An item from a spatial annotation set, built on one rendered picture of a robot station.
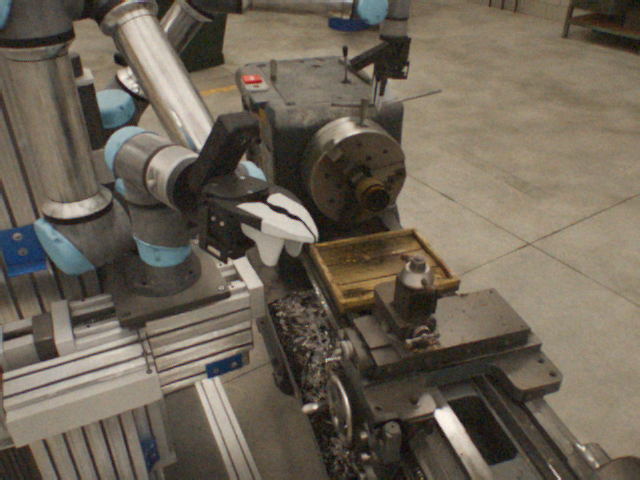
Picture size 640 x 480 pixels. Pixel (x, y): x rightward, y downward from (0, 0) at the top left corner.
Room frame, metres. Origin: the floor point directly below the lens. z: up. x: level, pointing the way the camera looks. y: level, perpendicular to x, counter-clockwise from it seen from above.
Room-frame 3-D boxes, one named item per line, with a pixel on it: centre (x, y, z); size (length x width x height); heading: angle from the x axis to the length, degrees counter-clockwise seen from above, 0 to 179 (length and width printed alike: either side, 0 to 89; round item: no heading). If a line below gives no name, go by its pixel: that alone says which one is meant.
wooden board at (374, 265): (1.40, -0.18, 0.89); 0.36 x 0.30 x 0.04; 107
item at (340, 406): (0.95, -0.09, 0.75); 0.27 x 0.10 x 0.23; 17
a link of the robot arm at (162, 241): (0.72, 0.22, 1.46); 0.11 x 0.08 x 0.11; 136
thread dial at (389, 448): (0.81, -0.15, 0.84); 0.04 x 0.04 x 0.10; 17
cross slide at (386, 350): (1.04, -0.28, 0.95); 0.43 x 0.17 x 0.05; 107
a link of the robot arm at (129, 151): (0.71, 0.23, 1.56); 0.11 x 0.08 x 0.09; 46
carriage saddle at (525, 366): (1.00, -0.30, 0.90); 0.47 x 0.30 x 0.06; 107
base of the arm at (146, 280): (0.98, 0.33, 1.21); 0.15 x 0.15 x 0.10
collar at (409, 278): (1.03, -0.22, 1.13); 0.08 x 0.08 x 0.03
